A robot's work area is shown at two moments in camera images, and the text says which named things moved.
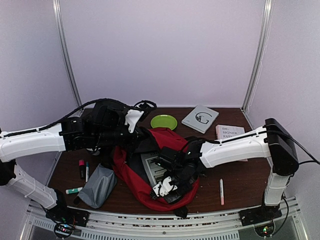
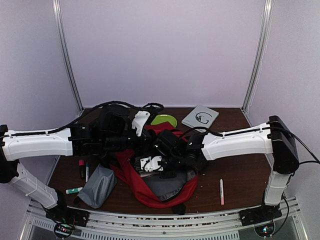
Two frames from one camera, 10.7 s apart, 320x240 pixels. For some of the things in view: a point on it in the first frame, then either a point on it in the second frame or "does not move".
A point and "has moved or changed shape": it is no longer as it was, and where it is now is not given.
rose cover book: [224, 132] → [142, 173]
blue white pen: [87, 171] does not move
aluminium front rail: [114, 225] does not move
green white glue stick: [75, 190] does not move
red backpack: [129, 167] has moved or changed shape
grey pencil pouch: [98, 186] does not move
